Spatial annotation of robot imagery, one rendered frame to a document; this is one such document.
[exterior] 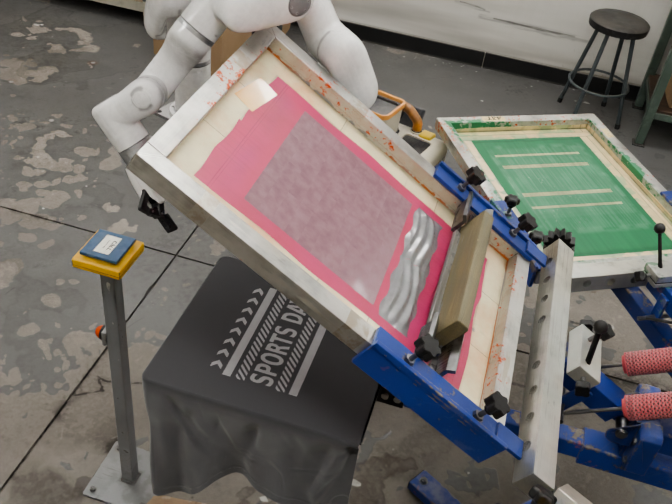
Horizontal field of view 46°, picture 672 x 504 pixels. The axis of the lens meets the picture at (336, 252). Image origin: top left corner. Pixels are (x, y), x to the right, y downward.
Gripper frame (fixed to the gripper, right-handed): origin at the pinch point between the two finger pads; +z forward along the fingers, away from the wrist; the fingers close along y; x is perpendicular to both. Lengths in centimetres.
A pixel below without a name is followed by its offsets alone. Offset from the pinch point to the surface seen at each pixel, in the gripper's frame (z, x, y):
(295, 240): 7.9, 37.7, 14.3
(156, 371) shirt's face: 23.3, -9.5, 22.2
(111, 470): 70, -101, -1
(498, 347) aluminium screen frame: 49, 52, -3
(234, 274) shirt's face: 22.1, -12.0, -13.4
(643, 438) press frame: 78, 69, -6
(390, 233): 21.3, 39.7, -7.9
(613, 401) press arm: 71, 65, -10
